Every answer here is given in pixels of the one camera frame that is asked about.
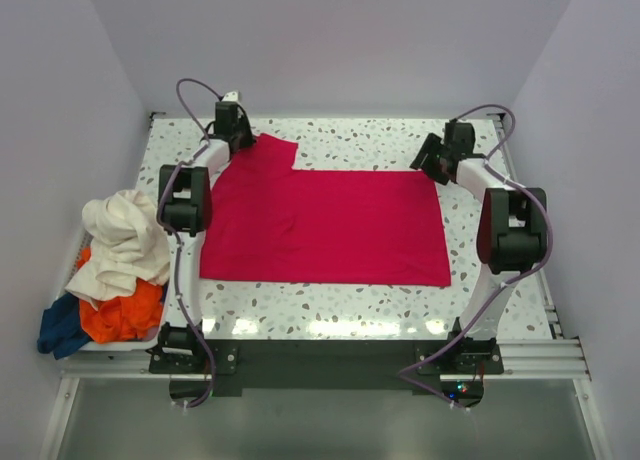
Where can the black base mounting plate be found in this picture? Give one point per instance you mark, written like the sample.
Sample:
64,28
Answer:
337,365

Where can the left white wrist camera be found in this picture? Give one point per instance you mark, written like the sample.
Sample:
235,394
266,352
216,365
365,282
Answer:
232,96

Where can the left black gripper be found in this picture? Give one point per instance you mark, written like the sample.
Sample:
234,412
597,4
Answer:
242,140

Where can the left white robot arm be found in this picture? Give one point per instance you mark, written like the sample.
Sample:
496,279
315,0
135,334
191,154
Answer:
185,212

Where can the blue t shirt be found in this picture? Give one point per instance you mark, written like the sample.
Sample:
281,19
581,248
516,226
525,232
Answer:
61,333

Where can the cream t shirt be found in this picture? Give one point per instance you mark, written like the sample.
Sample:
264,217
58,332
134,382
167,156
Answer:
127,245

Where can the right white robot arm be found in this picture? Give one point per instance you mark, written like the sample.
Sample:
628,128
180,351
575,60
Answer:
513,240

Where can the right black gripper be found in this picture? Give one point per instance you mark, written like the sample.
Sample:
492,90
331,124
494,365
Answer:
430,157

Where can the orange t shirt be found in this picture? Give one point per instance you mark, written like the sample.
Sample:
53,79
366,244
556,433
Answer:
120,297

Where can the magenta t shirt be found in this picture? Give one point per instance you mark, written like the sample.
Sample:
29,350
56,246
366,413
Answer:
273,223

